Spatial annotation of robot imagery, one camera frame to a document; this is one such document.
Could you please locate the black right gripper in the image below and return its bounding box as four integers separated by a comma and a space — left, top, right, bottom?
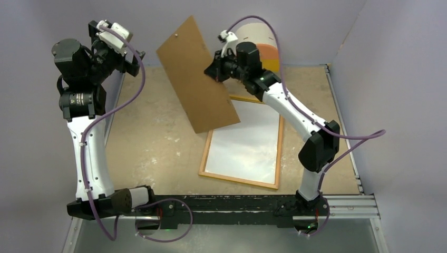
204, 49, 248, 84

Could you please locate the brown backing board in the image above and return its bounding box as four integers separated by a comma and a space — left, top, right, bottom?
156, 15, 240, 133

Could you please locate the building and sky photo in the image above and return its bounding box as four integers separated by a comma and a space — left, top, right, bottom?
204, 99, 281, 185

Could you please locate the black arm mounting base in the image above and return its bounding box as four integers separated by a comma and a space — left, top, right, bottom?
130, 194, 329, 230

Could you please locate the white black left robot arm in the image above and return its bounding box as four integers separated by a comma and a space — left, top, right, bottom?
52, 20, 157, 220

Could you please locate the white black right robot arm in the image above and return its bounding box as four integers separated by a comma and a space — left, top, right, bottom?
204, 42, 341, 215

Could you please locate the round pastel drawer cabinet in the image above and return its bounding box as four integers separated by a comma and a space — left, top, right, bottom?
235, 23, 280, 72

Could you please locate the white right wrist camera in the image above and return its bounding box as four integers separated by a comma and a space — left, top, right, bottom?
218, 30, 238, 57

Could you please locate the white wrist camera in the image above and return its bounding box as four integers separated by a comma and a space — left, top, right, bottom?
96, 20, 133, 56
218, 30, 238, 57

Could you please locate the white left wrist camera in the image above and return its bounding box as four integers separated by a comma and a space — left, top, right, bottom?
96, 20, 133, 56

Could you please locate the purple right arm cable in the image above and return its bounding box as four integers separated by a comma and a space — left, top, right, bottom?
225, 15, 387, 238

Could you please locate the aluminium rail frame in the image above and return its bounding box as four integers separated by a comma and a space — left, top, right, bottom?
61, 63, 389, 253

